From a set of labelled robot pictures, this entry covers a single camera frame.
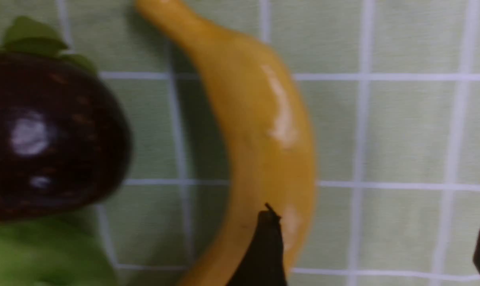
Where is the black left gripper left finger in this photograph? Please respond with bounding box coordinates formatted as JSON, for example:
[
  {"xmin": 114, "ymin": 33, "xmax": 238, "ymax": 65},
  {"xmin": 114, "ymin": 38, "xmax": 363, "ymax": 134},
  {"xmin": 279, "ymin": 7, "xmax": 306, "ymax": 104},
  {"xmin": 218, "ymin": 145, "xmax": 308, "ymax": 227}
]
[{"xmin": 227, "ymin": 203, "xmax": 288, "ymax": 286}]

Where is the yellow banana toy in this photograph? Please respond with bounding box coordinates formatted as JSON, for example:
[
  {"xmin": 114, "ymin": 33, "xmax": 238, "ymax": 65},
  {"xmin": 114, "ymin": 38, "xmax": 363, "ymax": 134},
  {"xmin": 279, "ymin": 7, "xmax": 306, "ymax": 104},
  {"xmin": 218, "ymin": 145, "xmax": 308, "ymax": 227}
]
[{"xmin": 135, "ymin": 0, "xmax": 317, "ymax": 286}]

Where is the green cucumber toy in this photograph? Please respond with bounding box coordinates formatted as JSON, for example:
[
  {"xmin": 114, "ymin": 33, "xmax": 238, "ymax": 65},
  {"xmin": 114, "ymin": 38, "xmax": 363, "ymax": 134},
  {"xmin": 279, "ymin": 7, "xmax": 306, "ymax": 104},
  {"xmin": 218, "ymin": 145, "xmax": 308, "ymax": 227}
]
[{"xmin": 0, "ymin": 208, "xmax": 120, "ymax": 286}]

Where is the dark purple mangosteen toy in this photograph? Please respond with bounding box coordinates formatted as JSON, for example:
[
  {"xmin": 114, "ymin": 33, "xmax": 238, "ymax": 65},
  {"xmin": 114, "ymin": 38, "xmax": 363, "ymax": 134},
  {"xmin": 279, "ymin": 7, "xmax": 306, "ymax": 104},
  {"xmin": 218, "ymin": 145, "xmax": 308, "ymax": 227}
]
[{"xmin": 0, "ymin": 15, "xmax": 133, "ymax": 222}]

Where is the green checkered tablecloth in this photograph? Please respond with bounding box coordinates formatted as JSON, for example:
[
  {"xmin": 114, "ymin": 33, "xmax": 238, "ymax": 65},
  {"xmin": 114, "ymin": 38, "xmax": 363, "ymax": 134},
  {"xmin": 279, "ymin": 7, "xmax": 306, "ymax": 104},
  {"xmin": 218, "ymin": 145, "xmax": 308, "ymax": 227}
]
[{"xmin": 0, "ymin": 0, "xmax": 480, "ymax": 286}]

